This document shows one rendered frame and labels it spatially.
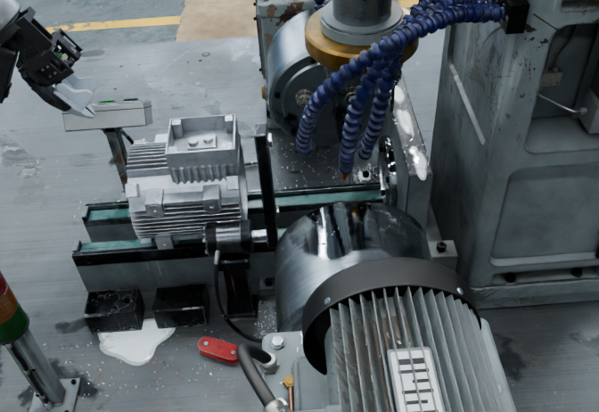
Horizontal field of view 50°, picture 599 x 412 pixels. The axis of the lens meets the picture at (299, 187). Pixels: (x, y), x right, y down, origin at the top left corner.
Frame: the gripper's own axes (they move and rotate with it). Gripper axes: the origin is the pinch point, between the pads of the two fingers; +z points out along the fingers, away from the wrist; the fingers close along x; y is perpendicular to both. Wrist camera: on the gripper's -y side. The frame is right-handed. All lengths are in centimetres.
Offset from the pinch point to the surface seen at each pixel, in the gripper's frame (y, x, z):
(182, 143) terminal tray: 12.3, -4.2, 12.6
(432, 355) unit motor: 52, -65, 7
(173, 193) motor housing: 8.4, -11.9, 16.1
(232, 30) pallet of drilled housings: -46, 205, 93
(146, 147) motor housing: 6.2, -3.9, 10.0
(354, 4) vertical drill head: 53, -9, 4
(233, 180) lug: 19.0, -12.0, 19.5
